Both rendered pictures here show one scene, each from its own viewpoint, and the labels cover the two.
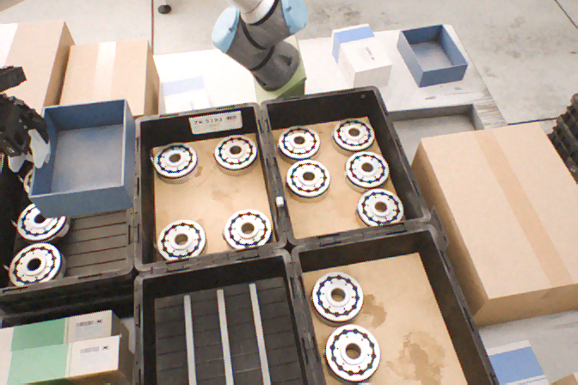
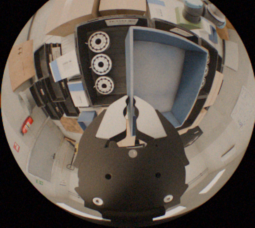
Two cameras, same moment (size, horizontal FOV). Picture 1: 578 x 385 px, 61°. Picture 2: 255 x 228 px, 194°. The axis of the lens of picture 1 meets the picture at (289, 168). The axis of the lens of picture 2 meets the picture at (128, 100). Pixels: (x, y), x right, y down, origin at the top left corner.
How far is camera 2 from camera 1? 0.93 m
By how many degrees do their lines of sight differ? 68
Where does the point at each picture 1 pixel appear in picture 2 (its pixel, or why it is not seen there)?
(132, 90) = not seen: outside the picture
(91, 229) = (121, 66)
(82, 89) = not seen: outside the picture
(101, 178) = (160, 95)
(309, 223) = not seen: hidden behind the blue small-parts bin
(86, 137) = (153, 54)
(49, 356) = not seen: hidden behind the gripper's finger
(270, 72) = (194, 19)
